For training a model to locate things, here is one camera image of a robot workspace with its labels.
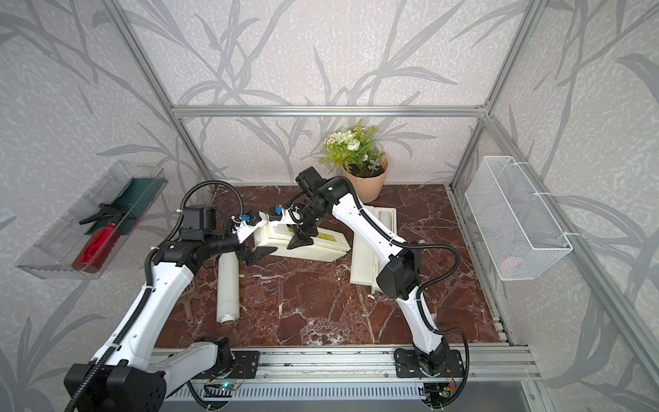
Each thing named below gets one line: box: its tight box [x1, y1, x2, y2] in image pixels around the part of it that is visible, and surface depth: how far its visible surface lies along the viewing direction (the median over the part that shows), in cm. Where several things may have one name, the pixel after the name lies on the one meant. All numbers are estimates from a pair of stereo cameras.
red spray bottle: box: [71, 207, 126, 274], surface depth 61 cm
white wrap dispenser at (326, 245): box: [253, 224, 351, 262], surface depth 73 cm
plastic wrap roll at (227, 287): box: [216, 251, 240, 326], surface depth 86 cm
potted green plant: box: [319, 119, 390, 204], surface depth 100 cm
